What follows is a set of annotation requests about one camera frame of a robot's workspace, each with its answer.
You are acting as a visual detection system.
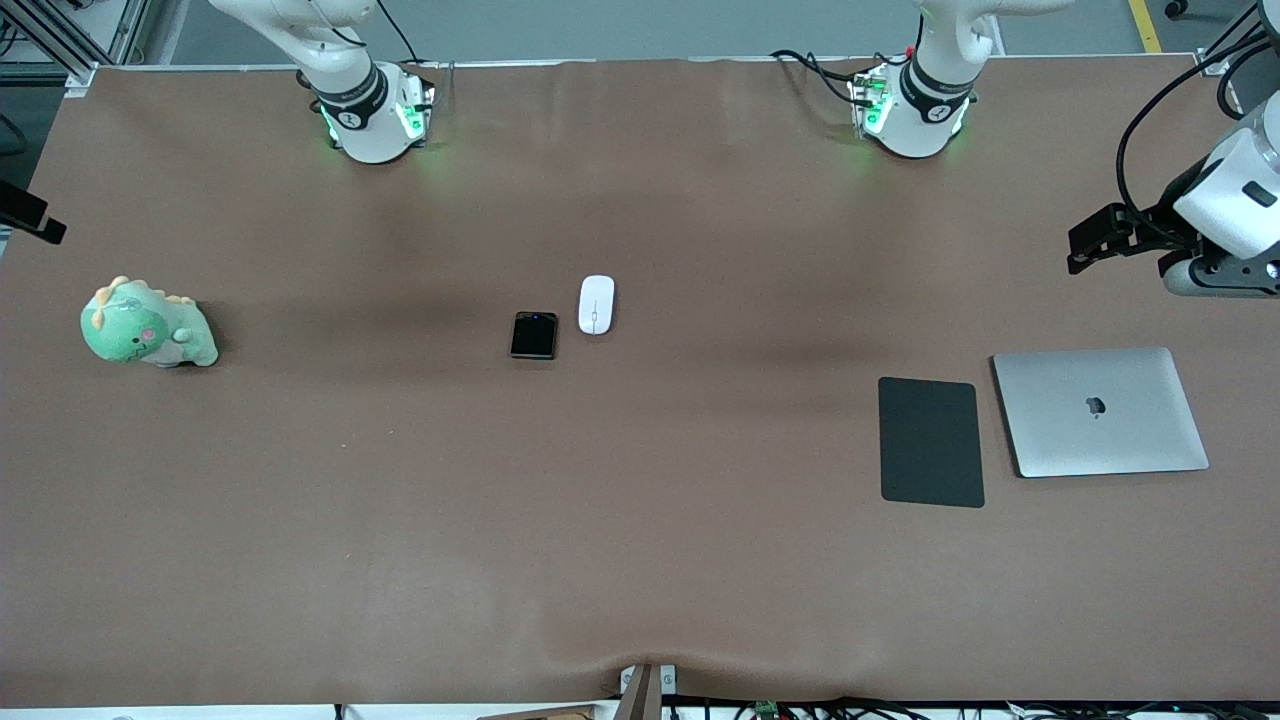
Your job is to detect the aluminium frame struts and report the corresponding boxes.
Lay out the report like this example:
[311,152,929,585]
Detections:
[0,0,151,96]

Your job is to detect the black cables under table edge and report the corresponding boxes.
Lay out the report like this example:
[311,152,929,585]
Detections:
[670,698,1280,720]

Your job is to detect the white computer mouse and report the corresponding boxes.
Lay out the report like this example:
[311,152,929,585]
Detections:
[578,275,616,336]

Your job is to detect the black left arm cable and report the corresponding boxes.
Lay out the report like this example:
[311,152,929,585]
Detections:
[1115,0,1280,216]

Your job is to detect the metal table edge bracket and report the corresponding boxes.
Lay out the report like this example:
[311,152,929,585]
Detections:
[618,662,677,720]

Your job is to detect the black mouse pad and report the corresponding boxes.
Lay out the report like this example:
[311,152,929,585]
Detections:
[878,377,986,509]

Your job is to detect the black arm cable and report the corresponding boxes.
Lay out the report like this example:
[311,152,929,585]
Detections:
[375,0,423,65]
[1115,0,1280,216]

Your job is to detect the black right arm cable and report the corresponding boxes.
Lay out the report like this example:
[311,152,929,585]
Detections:
[375,0,423,65]

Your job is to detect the black smartphone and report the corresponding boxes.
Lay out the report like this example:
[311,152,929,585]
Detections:
[510,312,559,361]

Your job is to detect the green plush dinosaur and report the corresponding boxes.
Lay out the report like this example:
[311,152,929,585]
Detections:
[80,276,219,369]

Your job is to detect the silver closed laptop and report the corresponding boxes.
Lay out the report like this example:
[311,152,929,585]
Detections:
[992,347,1211,479]

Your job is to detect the aluminium frame corner post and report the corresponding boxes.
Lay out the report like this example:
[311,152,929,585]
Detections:
[1195,0,1280,77]

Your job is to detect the black base cable bundle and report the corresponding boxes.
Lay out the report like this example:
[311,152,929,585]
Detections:
[770,48,873,106]

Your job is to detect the brown table cover mat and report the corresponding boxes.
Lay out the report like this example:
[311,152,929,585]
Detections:
[0,55,1280,706]

